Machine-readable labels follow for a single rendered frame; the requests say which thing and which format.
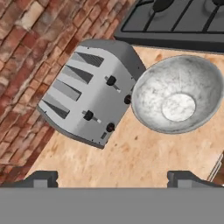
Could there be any grey marbled bowl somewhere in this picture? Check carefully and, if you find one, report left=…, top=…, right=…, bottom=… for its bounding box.
left=130, top=54, right=224, bottom=135

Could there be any silver cabinet handle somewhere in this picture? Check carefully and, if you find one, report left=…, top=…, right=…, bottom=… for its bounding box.
left=206, top=151, right=224, bottom=182

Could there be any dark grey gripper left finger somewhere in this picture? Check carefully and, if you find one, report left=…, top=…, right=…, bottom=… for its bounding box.
left=5, top=170, right=60, bottom=189

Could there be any black gas hob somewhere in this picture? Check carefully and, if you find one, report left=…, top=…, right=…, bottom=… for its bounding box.
left=113, top=0, right=224, bottom=53

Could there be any silver four-slot toaster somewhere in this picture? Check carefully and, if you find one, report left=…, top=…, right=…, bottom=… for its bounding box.
left=36, top=38, right=147, bottom=150

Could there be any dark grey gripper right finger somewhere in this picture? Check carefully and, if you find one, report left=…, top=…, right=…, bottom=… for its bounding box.
left=166, top=170, right=221, bottom=189

